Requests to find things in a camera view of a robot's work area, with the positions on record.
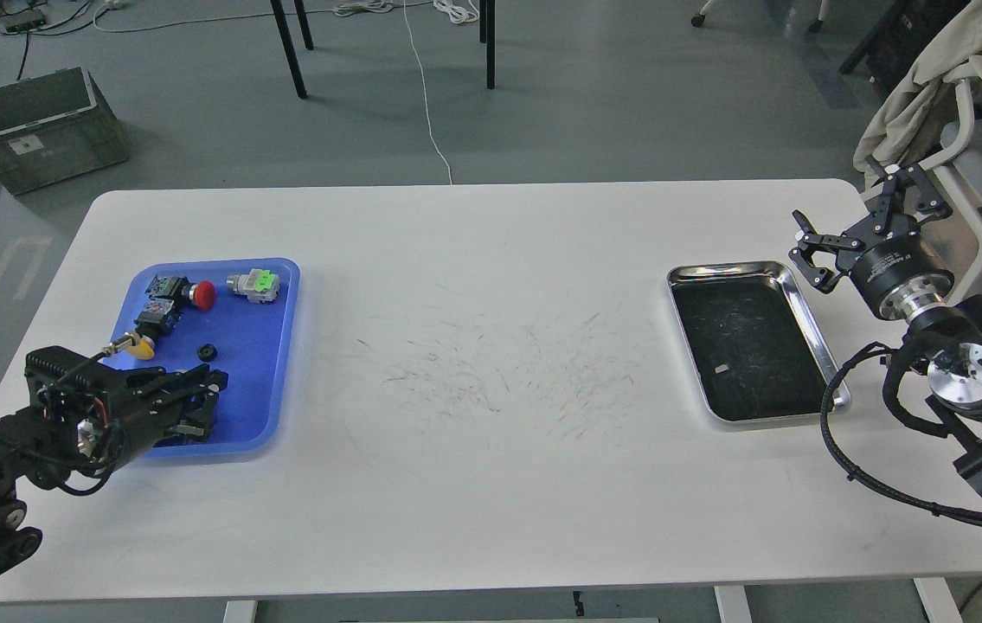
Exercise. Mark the steel tray with black mat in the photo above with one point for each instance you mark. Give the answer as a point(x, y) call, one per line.
point(759, 356)

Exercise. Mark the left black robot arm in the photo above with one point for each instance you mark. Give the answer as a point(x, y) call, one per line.
point(17, 542)

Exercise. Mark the blue plastic tray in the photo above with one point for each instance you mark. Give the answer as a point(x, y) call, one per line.
point(252, 342)

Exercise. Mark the grey plastic crate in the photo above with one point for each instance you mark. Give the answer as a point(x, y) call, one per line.
point(54, 127)

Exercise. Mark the small black gear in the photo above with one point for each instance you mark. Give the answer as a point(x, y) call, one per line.
point(207, 353)

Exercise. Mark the yellow push button switch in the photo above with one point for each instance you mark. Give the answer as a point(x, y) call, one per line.
point(157, 319)

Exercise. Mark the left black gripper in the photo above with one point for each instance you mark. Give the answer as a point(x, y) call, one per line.
point(89, 415)

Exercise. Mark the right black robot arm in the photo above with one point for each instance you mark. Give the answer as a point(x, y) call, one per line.
point(933, 381)

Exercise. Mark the white office chair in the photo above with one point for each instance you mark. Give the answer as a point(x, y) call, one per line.
point(966, 164)

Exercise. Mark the green and grey switch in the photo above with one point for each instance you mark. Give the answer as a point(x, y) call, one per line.
point(258, 286)

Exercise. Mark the beige cloth on chair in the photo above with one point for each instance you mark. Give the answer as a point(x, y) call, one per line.
point(900, 117)

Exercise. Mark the black table leg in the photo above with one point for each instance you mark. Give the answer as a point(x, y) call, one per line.
point(290, 53)
point(487, 36)

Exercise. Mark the red push button switch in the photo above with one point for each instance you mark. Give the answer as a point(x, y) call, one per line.
point(200, 294)

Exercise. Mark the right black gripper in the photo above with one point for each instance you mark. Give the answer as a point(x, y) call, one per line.
point(897, 268)

